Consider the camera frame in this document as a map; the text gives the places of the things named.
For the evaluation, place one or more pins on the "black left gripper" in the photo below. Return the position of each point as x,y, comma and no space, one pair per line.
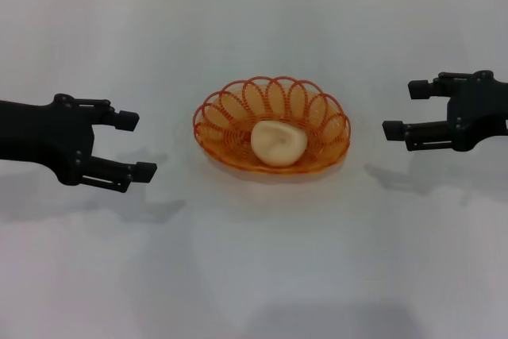
43,136

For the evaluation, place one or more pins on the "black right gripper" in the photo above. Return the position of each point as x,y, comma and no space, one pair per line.
480,112

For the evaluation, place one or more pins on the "orange woven plastic basket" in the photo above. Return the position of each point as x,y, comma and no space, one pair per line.
234,144

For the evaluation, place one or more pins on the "beige bread bun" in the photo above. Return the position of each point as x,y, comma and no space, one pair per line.
278,148

